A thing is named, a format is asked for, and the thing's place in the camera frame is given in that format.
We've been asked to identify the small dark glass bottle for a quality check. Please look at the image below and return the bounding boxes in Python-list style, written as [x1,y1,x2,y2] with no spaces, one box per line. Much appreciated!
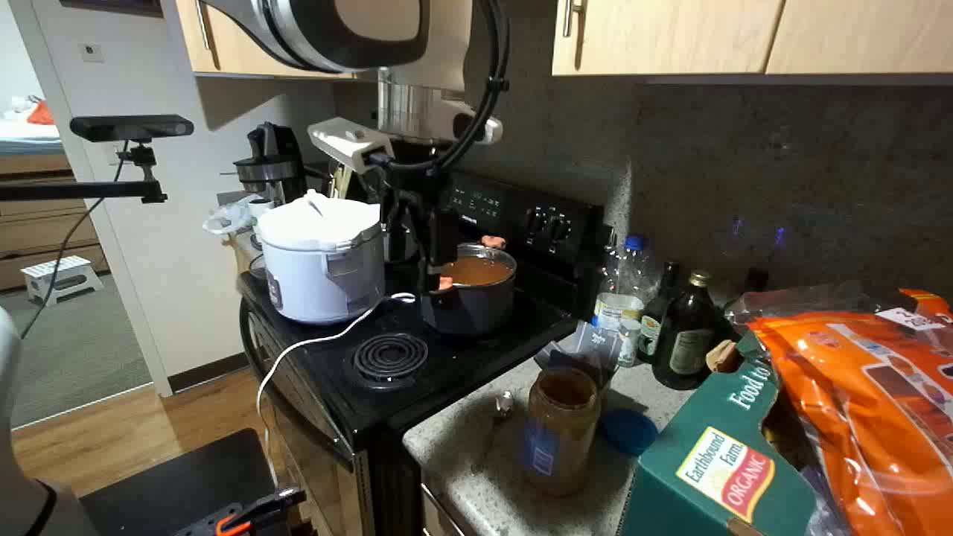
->
[639,259,682,366]

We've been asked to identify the orange plastic produce bag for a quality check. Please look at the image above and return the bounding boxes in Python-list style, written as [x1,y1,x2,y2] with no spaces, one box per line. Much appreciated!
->
[728,284,953,536]

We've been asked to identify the white step stool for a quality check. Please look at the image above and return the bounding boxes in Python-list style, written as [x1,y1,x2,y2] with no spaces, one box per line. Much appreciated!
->
[21,254,104,303]

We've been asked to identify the wooden lower cabinet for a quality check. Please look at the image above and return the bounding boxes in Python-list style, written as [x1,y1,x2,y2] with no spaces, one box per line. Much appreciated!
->
[418,483,469,536]

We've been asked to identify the clear bottle blue cap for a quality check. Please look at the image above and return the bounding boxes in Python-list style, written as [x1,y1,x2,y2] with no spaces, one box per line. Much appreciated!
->
[594,233,667,369]

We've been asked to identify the glass pot lid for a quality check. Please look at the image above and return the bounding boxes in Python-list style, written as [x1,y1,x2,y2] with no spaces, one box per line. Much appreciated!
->
[435,241,520,293]

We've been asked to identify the wooden cabinet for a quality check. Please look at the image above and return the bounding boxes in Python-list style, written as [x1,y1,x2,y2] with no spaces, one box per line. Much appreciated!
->
[176,0,363,84]
[418,483,469,536]
[548,0,953,80]

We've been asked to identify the dark pot orange handles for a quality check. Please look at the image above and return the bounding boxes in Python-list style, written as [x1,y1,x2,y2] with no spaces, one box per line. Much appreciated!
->
[421,236,523,341]

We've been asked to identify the wooden dresser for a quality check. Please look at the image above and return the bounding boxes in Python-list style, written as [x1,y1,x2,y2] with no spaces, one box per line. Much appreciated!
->
[0,145,115,293]

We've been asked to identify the black stereo camera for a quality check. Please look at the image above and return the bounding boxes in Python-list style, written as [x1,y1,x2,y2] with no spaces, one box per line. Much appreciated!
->
[70,110,196,145]

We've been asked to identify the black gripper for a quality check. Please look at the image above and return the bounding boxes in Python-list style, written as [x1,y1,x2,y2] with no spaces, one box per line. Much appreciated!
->
[380,137,457,296]

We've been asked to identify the white plastic cup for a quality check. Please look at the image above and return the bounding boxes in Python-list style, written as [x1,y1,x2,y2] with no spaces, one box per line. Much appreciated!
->
[204,195,275,247]

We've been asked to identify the wooden upper cabinet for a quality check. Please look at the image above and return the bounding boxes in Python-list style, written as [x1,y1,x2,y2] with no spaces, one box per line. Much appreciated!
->
[548,0,953,80]
[176,0,363,84]

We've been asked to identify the peanut butter jar blue label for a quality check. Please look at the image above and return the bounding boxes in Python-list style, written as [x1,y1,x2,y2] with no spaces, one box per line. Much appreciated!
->
[523,363,606,501]

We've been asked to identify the white power cord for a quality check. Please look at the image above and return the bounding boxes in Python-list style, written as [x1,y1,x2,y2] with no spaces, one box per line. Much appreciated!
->
[252,290,421,415]

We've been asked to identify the white rice cooker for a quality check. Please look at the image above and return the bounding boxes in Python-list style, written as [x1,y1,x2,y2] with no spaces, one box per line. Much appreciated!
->
[255,189,391,329]

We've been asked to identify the black electric stove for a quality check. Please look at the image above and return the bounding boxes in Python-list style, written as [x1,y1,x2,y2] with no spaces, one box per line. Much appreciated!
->
[235,165,613,536]

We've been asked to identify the big dark olive oil bottle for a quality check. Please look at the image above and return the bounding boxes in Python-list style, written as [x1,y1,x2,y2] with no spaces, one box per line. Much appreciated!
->
[654,268,735,393]

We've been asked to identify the black robot cart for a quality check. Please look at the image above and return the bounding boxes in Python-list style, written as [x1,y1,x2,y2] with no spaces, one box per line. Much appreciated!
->
[79,425,310,536]

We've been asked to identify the black camera stand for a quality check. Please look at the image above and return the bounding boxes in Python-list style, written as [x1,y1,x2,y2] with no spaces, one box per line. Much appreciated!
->
[0,141,170,207]

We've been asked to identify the black coffee grinder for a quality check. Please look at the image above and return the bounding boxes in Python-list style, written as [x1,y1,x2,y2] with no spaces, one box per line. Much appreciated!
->
[234,120,310,207]

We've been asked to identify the blue jar lid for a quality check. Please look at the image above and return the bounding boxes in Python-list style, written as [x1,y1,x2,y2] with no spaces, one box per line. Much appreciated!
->
[598,406,663,458]

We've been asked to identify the orange black clamp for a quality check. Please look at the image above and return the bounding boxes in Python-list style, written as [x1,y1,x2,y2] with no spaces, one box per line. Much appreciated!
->
[213,483,310,536]

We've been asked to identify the orange background item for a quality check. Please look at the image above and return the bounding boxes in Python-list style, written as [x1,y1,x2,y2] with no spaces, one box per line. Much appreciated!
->
[24,95,59,128]

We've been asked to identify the green cardboard box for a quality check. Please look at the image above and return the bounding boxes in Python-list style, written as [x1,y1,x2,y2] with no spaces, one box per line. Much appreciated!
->
[613,332,837,536]

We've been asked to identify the clear plastic bag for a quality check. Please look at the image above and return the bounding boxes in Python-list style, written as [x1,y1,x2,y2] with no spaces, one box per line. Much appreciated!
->
[540,320,628,384]

